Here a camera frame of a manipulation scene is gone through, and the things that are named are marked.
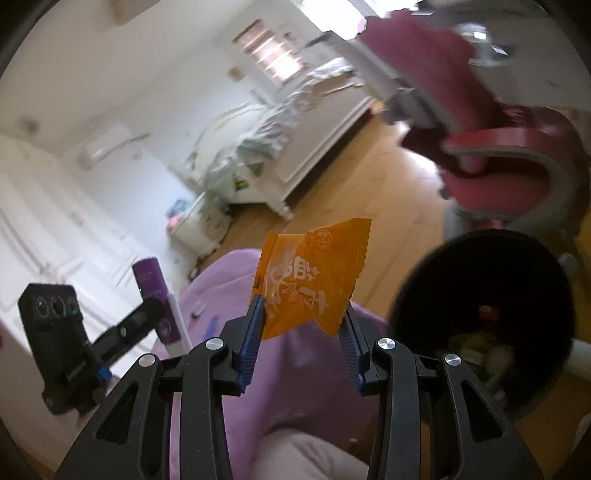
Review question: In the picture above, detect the purple white tube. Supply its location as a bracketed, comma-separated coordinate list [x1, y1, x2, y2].
[132, 257, 191, 357]

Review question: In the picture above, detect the orange candy wrapper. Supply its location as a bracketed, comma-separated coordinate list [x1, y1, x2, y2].
[252, 218, 372, 340]

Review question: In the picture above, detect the black trash bin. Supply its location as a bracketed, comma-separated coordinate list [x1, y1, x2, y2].
[388, 229, 577, 420]

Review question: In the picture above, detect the right white gloved hand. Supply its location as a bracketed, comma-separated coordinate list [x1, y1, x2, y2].
[252, 429, 369, 480]

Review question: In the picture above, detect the white nightstand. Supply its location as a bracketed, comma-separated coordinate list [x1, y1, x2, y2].
[168, 194, 231, 259]

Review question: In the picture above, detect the white wardrobe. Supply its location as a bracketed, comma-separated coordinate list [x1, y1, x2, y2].
[1, 136, 141, 323]

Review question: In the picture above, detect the purple round tablecloth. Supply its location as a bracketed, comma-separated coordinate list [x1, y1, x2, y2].
[179, 249, 379, 479]

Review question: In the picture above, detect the white air conditioner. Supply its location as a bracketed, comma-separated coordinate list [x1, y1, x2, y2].
[78, 123, 150, 170]

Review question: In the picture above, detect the floral quilt bedding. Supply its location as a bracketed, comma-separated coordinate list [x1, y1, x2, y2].
[184, 58, 368, 184]

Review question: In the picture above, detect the pink grey desk chair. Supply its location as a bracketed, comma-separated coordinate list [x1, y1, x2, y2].
[322, 8, 591, 241]

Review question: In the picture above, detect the left window with blind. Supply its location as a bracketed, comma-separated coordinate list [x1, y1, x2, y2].
[232, 19, 310, 86]

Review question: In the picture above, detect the white bed frame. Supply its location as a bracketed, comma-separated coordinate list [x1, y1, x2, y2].
[184, 80, 372, 221]

